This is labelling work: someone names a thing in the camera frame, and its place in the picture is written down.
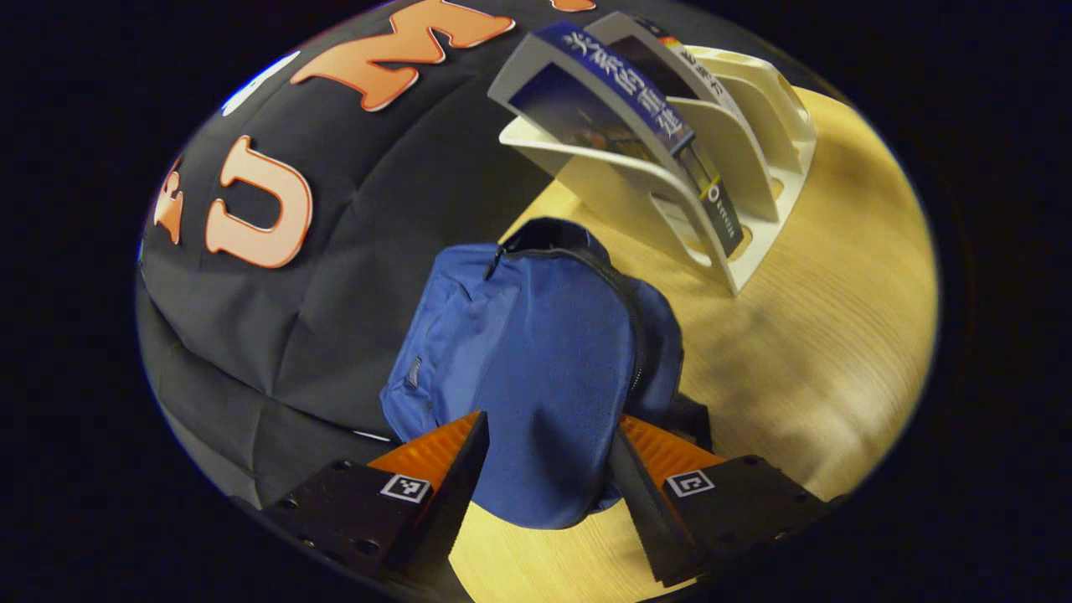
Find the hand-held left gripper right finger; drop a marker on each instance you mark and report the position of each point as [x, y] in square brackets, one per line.
[636, 494]

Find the white bookshelf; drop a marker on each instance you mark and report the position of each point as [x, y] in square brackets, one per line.
[620, 197]

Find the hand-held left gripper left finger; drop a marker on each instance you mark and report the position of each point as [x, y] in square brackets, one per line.
[465, 477]

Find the black backdrop cloth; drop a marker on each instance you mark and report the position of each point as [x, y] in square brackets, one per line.
[360, 209]

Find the blue cover book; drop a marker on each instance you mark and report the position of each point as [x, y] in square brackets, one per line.
[620, 84]

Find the blue schoolbag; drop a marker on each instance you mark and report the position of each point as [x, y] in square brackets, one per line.
[544, 368]

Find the white and grey cover book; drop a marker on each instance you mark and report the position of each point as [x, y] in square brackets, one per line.
[649, 52]

